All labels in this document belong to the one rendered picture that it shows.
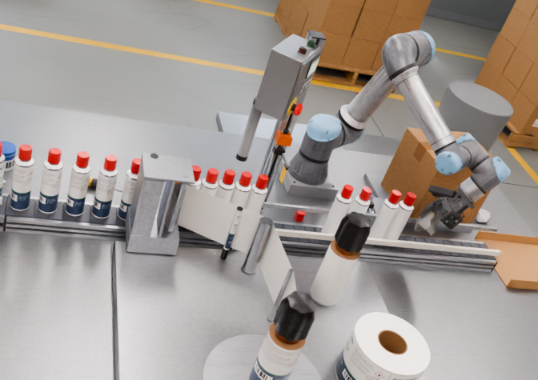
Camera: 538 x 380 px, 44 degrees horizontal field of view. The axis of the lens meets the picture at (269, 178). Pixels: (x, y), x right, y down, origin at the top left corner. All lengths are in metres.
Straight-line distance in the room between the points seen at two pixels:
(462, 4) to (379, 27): 3.05
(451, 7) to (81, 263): 6.99
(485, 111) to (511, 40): 1.67
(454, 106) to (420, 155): 2.05
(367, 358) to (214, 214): 0.60
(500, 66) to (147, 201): 4.64
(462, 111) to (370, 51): 1.37
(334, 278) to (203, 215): 0.41
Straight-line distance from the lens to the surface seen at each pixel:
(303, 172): 2.43
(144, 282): 1.85
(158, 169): 1.80
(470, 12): 8.58
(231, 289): 1.90
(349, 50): 5.53
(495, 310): 2.40
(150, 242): 1.90
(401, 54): 2.18
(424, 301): 2.25
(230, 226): 1.91
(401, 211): 2.23
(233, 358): 1.72
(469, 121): 4.49
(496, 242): 2.73
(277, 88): 1.87
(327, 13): 5.33
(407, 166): 2.54
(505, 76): 6.03
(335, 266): 1.87
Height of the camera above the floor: 2.16
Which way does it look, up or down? 32 degrees down
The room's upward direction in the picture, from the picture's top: 20 degrees clockwise
